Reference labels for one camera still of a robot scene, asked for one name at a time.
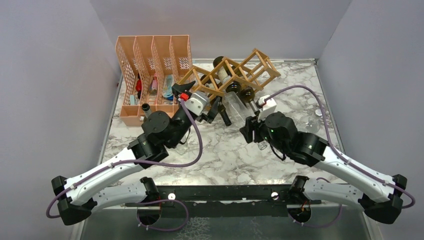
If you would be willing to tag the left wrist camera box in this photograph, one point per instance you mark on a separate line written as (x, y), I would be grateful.
(196, 102)

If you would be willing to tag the blue item in organizer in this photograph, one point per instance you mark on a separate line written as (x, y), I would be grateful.
(167, 93)

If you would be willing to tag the red item in organizer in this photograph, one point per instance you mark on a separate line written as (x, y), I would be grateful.
(139, 86)

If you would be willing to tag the orange plastic file organizer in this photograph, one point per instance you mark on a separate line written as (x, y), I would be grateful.
(148, 55)

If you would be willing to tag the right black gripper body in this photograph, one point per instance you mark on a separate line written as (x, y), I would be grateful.
(261, 132)

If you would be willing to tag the pink item in organizer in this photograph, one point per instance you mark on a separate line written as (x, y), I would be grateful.
(153, 88)

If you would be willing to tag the standing white wine bottle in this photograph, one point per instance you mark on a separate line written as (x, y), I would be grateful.
(147, 111)

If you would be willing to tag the clear glass jar silver lid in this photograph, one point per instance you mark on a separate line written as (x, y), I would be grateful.
(313, 123)

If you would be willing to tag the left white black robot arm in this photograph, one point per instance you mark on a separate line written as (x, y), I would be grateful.
(79, 196)

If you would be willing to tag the light blue tube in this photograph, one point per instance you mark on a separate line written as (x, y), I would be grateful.
(132, 100)

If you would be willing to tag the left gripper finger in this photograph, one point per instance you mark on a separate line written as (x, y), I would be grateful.
(214, 109)
(178, 89)

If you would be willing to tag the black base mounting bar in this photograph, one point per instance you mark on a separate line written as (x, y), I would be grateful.
(215, 201)

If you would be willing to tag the wooden wine rack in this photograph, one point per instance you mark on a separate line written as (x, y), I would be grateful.
(252, 73)

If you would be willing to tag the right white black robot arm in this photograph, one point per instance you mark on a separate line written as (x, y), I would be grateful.
(376, 194)

